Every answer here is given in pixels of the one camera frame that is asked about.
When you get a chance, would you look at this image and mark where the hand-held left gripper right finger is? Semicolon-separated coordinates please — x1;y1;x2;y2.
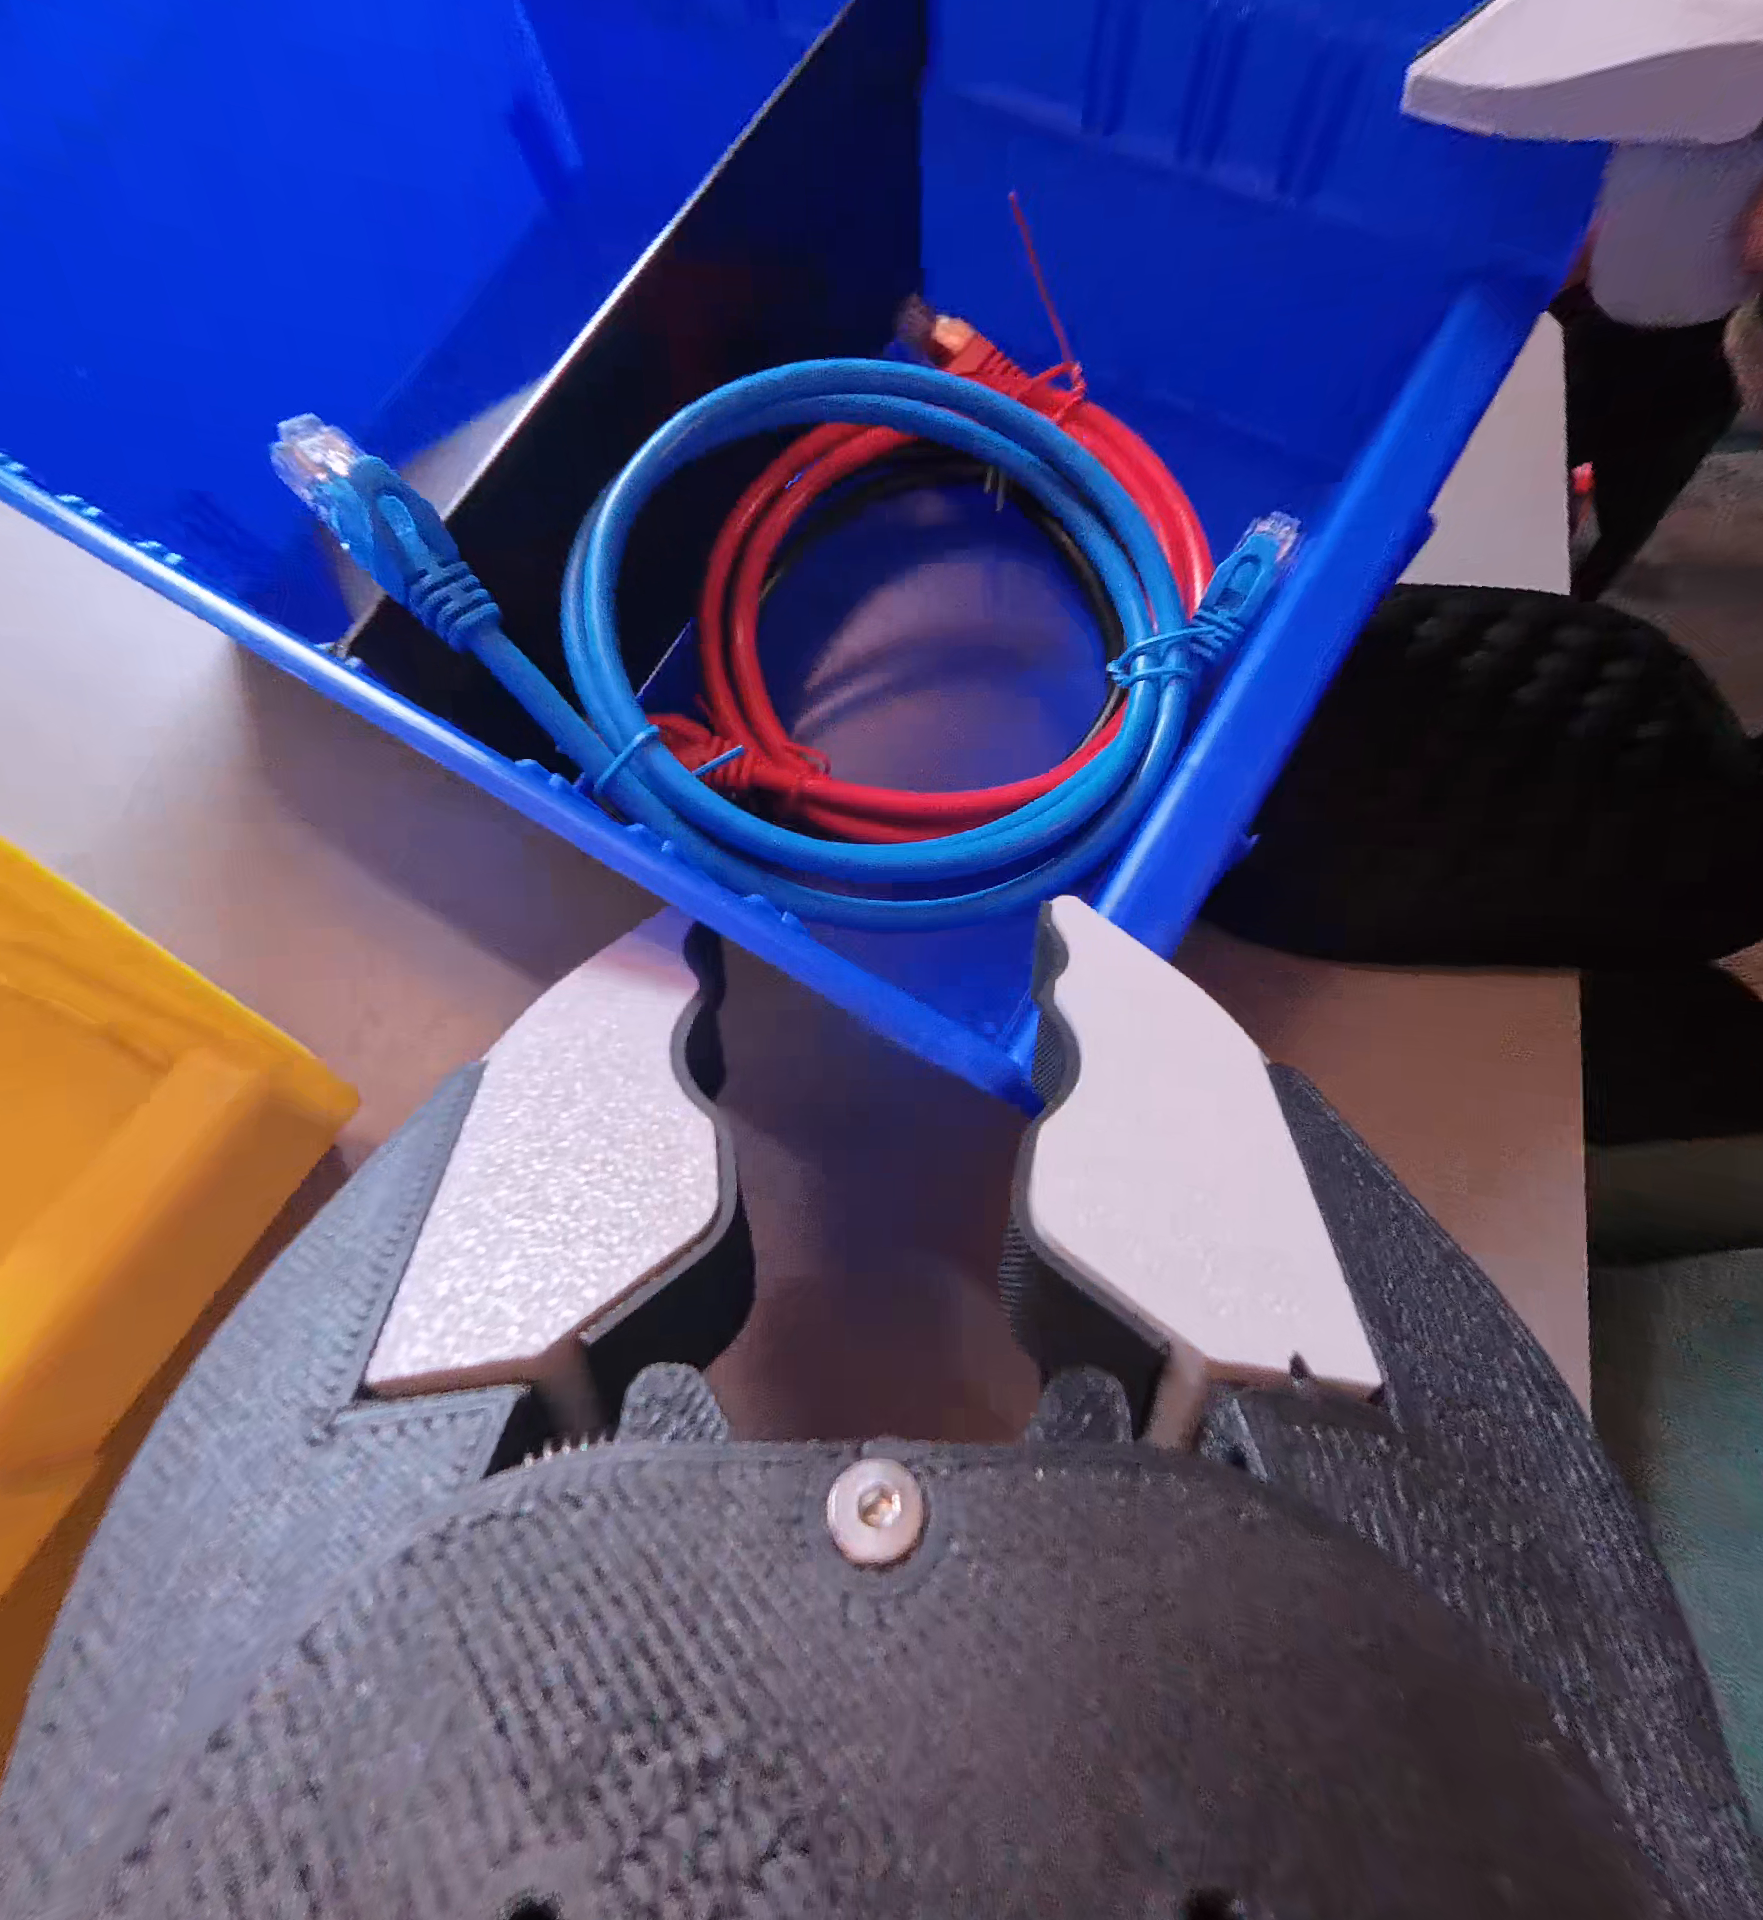
1002;895;1387;1453

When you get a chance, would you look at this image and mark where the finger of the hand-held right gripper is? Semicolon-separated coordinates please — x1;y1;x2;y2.
1399;0;1763;151

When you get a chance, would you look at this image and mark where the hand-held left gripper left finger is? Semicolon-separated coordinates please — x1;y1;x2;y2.
362;914;744;1450

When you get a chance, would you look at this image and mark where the blue plastic bin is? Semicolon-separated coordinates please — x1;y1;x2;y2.
0;0;1621;1116

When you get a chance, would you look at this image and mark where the red ethernet cable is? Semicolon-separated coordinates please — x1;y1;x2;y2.
648;192;1218;846

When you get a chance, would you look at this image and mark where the yellow plastic bin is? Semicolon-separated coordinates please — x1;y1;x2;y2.
0;784;362;1704

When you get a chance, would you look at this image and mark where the blue ethernet cable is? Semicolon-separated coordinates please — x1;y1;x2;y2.
270;356;1303;936

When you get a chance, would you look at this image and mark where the person's green sweatshirt torso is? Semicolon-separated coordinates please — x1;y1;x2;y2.
1585;1245;1763;1920

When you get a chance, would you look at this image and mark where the black bin divider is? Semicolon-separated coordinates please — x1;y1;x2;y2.
334;0;932;782

